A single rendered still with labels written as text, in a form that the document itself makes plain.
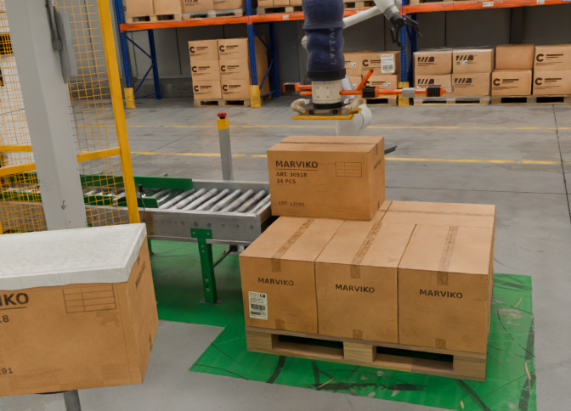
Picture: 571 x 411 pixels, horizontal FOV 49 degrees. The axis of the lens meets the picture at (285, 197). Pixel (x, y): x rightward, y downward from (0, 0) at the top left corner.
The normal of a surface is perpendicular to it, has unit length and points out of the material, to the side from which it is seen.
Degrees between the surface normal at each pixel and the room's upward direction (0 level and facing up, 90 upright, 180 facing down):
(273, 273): 90
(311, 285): 90
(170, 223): 90
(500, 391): 0
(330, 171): 90
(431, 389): 0
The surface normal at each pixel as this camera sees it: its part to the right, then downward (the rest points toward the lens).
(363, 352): -0.33, 0.29
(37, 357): 0.07, 0.29
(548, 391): -0.07, -0.95
